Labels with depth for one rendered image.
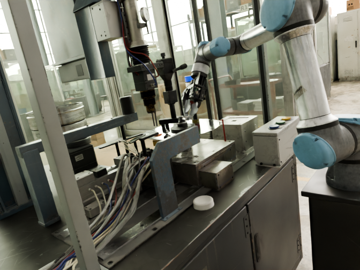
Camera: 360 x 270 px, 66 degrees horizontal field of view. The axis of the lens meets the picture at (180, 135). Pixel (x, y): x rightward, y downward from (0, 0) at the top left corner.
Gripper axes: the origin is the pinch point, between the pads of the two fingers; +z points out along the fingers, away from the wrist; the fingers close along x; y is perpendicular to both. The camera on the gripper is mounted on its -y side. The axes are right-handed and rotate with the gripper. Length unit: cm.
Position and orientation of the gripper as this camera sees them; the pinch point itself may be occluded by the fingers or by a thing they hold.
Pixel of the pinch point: (187, 118)
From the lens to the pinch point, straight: 123.7
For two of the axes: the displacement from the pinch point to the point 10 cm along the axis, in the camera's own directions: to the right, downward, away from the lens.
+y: 3.7, -0.5, -9.3
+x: 9.0, 2.7, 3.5
